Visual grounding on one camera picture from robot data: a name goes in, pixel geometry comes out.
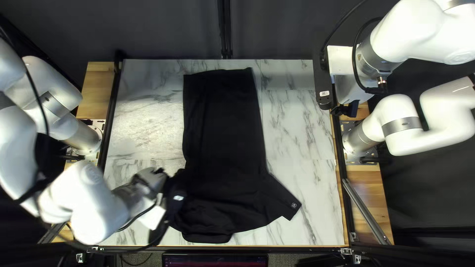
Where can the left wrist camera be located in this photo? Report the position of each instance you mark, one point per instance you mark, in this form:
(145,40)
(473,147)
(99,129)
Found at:
(174,202)

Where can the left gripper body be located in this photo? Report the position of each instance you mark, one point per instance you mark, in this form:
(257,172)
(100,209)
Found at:
(153,218)

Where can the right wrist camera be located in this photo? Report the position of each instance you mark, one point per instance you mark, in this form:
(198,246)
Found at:
(323,85)

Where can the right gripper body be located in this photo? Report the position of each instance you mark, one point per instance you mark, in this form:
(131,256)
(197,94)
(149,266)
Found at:
(343,63)

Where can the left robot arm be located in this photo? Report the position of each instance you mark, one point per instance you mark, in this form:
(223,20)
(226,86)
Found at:
(78,200)

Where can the black t-shirt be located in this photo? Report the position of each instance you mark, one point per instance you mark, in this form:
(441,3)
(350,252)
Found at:
(222,148)

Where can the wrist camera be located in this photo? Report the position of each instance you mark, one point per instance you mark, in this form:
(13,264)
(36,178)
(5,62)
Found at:
(174,202)
(323,85)

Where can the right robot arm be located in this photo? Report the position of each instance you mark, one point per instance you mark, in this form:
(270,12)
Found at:
(415,33)

